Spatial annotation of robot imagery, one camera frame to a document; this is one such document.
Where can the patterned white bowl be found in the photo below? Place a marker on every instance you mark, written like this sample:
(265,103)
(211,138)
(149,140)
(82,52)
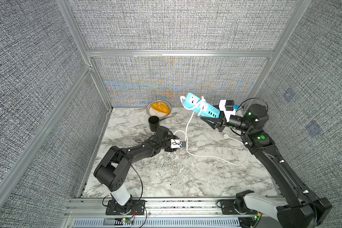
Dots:
(152,112)

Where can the orange food piece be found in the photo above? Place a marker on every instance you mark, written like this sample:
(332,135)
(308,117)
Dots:
(160,107)

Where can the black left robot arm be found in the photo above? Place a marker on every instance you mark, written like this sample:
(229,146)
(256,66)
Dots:
(115,165)

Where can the teal power strip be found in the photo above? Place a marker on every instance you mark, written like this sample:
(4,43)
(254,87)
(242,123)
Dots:
(199,105)

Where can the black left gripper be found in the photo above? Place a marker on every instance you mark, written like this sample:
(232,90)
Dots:
(170,150)

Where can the green handled fork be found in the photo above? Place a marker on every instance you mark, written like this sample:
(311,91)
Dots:
(168,117)

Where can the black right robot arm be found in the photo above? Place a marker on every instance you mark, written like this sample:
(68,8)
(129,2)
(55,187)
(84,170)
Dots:
(301,207)

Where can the black cup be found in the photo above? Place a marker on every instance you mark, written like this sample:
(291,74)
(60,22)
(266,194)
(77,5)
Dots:
(154,123)

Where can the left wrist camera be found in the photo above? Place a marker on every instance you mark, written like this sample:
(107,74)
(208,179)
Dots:
(175,144)

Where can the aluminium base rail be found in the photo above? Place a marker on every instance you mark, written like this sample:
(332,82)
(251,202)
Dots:
(214,212)

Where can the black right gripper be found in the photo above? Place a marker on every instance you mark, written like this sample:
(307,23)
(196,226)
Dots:
(220,125)

